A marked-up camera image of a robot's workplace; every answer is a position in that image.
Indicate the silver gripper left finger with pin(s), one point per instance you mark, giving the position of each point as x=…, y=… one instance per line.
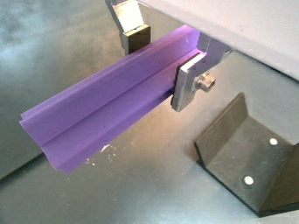
x=133, y=31

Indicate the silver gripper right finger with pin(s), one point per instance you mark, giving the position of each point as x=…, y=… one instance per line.
x=192, y=75

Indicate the purple star-shaped bar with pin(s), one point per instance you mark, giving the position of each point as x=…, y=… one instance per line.
x=80, y=119

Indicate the black curved fixture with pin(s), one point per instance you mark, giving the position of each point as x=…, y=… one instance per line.
x=250, y=160

